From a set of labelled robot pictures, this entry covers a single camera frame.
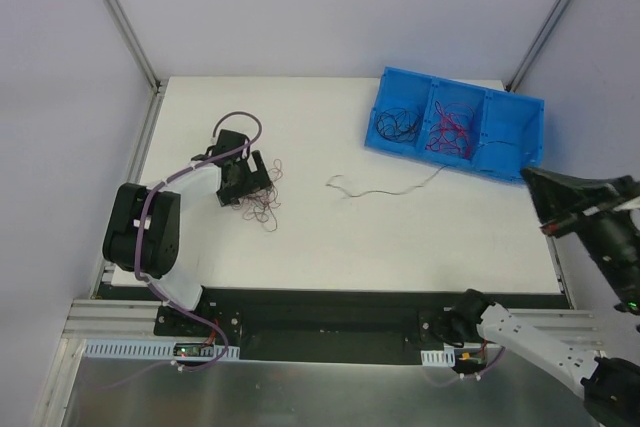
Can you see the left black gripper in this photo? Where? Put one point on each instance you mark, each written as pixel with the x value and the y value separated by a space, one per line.
pixel 245 185

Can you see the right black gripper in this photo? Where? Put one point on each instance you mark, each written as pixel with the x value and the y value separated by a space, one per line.
pixel 575 216

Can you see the aluminium front rail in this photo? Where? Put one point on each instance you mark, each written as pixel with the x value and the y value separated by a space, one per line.
pixel 116 319

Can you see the blue plastic three-compartment bin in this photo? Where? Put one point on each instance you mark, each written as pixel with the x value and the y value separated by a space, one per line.
pixel 466 127

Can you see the right aluminium frame post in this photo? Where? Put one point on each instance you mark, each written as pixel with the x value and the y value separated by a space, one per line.
pixel 543 35

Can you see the left white slotted cable duct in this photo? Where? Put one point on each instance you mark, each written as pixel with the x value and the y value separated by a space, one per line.
pixel 158 350

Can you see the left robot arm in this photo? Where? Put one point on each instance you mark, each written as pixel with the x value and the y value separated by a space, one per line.
pixel 143 232

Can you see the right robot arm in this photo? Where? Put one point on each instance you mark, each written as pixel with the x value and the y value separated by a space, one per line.
pixel 607 386

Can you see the white slotted cable duct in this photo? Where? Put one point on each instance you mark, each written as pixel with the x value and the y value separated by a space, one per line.
pixel 158 350
pixel 438 358

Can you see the left aluminium frame post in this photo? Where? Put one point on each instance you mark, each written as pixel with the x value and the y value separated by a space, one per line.
pixel 131 41

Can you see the aluminium frame post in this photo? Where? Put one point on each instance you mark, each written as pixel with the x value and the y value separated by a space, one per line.
pixel 543 35
pixel 131 41

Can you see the right white slotted cable duct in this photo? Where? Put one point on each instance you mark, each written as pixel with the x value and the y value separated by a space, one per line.
pixel 438 358

